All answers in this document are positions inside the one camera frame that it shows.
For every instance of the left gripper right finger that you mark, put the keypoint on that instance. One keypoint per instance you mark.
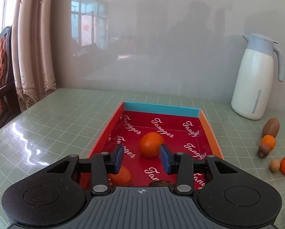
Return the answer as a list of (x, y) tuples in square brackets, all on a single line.
[(217, 194)]

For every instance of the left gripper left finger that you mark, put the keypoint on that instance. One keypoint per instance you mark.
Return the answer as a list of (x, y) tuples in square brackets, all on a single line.
[(59, 192)]

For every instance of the beige longan fruit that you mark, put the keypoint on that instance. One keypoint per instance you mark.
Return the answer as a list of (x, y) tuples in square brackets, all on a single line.
[(274, 165)]

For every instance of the small brown cut fruit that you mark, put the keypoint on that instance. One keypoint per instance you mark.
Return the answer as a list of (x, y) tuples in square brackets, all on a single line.
[(263, 150)]

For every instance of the orange carrot piece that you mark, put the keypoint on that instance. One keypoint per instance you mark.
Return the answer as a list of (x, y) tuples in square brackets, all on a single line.
[(123, 178)]

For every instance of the dark mangosteen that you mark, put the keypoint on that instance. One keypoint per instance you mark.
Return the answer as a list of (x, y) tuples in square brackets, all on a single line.
[(162, 183)]

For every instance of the brown kiwi fruit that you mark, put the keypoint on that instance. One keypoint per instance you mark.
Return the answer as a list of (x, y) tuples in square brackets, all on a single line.
[(271, 127)]

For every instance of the orange tangerine back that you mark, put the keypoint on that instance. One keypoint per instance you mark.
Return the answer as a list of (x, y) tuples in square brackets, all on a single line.
[(269, 140)]

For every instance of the green grid tablecloth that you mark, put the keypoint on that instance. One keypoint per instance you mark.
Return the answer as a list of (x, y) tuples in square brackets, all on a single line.
[(69, 122)]

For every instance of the white thermos jug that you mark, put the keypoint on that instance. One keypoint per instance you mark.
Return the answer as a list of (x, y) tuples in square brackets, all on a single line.
[(255, 76)]

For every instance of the wooden sofa with red cushions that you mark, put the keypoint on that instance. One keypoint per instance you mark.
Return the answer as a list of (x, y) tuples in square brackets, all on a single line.
[(9, 105)]

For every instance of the beige lace curtain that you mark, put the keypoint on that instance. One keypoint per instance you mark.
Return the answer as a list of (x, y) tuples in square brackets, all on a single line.
[(31, 52)]

